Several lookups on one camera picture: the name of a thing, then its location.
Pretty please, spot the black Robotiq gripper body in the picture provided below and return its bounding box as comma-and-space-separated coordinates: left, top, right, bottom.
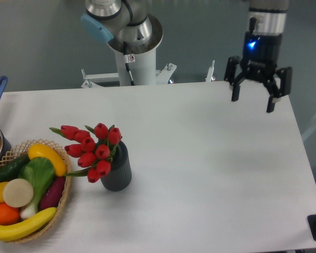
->
234, 31, 283, 98

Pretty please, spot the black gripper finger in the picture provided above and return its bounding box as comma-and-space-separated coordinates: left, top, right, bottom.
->
224, 56, 240, 102
266, 66, 292, 113

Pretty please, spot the red tulip bouquet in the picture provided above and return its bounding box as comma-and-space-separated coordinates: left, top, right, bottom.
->
50, 123, 122, 183

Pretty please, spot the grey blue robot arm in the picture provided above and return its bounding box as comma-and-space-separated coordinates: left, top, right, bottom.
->
81, 1, 292, 113

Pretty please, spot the dark grey ribbed vase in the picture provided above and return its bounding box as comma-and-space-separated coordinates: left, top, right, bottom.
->
101, 141, 132, 192

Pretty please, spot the green bok choy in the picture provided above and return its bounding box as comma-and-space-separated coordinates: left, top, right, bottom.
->
18, 157, 55, 220

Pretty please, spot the purple sweet potato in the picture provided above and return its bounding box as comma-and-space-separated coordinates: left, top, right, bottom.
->
39, 177, 66, 210

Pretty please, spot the woven wicker basket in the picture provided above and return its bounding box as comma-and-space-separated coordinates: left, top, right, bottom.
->
0, 139, 72, 242

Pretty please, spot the dark green cucumber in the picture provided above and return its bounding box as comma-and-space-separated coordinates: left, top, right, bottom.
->
0, 154, 30, 183

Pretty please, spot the beige round disc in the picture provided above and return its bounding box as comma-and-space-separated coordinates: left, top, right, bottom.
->
3, 178, 34, 208

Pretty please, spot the orange fruit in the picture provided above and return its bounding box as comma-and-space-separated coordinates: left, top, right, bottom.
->
0, 203, 20, 226

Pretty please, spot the long yellow banana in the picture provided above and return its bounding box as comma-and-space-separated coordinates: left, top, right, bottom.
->
0, 207, 57, 242

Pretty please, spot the white table clamp bracket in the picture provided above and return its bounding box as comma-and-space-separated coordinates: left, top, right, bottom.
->
205, 60, 216, 82

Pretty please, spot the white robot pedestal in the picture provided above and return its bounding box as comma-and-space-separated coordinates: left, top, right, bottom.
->
81, 14, 177, 86

